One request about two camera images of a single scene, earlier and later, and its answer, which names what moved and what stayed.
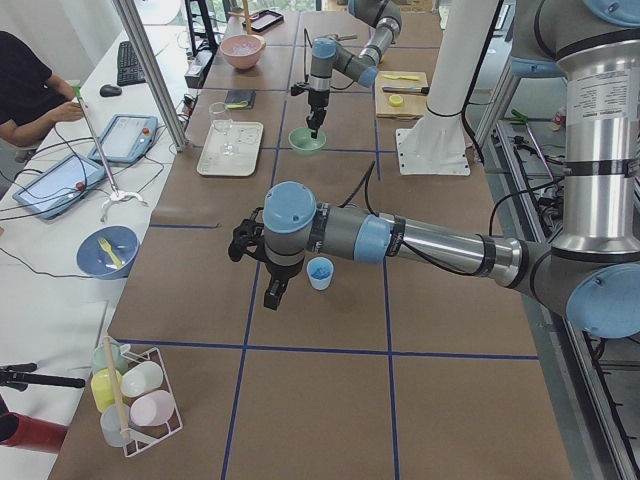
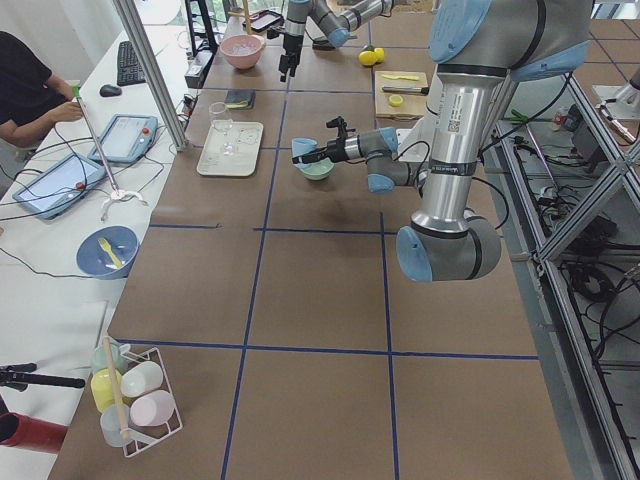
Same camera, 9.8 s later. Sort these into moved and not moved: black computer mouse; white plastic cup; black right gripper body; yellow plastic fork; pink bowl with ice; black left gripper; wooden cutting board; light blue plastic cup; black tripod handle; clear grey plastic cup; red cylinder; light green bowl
Moved: light green bowl; black right gripper body; light blue plastic cup; black left gripper
Not moved: wooden cutting board; clear grey plastic cup; white plastic cup; yellow plastic fork; red cylinder; pink bowl with ice; black computer mouse; black tripod handle
